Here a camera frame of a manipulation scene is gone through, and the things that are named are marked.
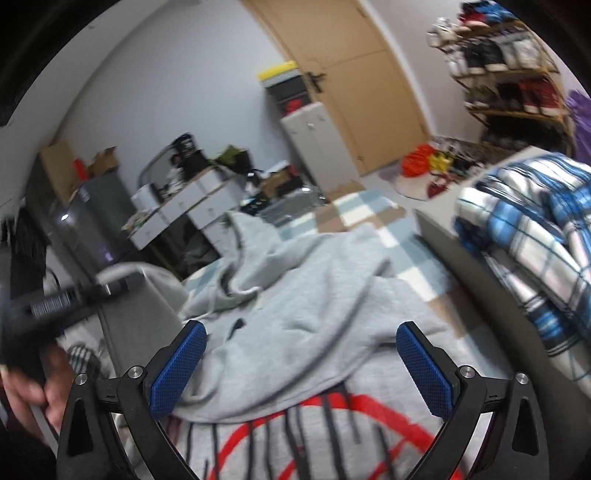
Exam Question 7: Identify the white round rug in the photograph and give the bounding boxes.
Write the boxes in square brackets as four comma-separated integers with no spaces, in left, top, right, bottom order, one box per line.
[379,161,462,201]

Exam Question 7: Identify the grey suitcase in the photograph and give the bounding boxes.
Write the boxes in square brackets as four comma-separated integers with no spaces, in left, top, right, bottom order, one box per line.
[256,187,324,228]

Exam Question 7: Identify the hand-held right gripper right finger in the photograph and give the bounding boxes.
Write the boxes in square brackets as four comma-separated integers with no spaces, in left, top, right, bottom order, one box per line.
[396,320,548,480]

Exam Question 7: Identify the rows of shoes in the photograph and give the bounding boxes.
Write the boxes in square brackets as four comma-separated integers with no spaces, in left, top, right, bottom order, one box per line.
[427,0,571,139]

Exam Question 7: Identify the person's left hand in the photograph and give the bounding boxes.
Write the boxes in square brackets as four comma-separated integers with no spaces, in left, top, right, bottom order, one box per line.
[0,344,77,437]

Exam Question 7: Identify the green cloth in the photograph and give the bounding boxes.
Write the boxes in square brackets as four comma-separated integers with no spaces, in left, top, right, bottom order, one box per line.
[216,144,246,168]

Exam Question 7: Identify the blue plaid shirt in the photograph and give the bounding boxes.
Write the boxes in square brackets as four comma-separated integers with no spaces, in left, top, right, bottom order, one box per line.
[452,154,591,384]

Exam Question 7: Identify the grey sweatshirt with red print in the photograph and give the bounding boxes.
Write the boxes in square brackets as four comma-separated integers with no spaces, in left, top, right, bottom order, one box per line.
[99,211,467,480]

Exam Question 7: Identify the tall cardboard box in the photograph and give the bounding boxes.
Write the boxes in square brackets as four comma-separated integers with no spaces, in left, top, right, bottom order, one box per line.
[39,141,77,204]

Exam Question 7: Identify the purple cloth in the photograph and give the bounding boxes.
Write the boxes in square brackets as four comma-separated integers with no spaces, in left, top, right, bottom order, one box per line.
[566,90,591,158]

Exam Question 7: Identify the black white striped cloth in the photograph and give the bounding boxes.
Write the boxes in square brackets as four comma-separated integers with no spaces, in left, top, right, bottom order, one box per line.
[67,342,106,380]

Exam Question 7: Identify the desk with white drawers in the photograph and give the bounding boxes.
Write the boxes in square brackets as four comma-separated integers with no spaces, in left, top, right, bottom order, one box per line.
[129,166,245,261]

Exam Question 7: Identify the wooden door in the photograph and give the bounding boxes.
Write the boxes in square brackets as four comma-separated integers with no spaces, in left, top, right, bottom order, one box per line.
[242,0,432,177]

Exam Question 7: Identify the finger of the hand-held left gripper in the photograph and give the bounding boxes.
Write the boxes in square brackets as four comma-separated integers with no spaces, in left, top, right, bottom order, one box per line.
[28,271,145,324]

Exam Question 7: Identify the white cabinet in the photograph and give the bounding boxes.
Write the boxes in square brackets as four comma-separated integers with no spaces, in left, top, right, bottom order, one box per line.
[279,102,356,204]

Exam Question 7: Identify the open cardboard box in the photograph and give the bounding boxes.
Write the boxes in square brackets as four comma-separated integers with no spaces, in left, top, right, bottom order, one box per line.
[88,147,120,178]

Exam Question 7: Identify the black box with yellow lid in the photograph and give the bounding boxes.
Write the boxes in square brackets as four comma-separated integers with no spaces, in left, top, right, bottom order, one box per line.
[259,61,324,116]

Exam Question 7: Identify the dark grey storage box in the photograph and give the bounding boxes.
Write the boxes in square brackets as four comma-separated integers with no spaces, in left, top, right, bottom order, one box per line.
[25,175,134,273]

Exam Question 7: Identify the black bag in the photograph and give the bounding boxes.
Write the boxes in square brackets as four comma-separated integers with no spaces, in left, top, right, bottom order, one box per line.
[170,133,209,177]

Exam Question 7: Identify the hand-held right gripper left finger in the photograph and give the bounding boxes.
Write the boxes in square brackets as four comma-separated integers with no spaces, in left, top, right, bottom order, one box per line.
[56,320,208,480]

